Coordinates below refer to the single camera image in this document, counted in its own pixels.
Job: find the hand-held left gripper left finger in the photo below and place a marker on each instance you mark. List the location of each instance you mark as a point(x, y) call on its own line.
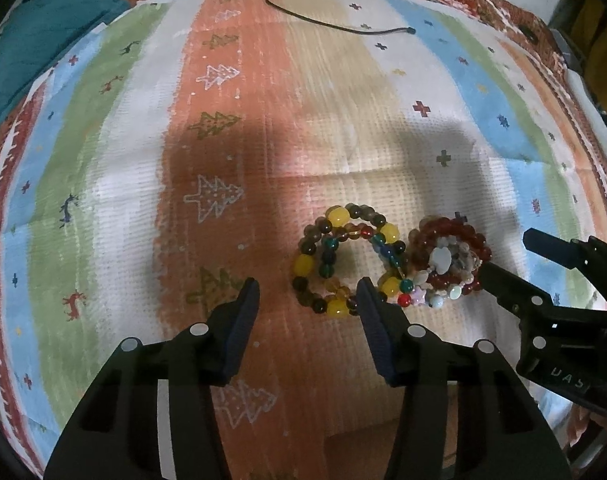
point(243, 327)

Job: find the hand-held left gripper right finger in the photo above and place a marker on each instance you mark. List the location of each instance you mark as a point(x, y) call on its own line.
point(376, 332)

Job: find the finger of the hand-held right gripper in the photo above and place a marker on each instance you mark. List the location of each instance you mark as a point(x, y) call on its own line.
point(513, 292)
point(553, 249)

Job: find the white bar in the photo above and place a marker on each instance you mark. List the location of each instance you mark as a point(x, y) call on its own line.
point(601, 130)

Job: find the striped printed mat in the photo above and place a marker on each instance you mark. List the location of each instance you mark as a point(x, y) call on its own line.
point(133, 160)

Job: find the striped patterned tablecloth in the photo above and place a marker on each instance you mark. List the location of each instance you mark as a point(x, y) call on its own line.
point(483, 0)

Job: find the teal pillow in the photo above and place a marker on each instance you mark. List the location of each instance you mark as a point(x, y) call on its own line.
point(48, 35)

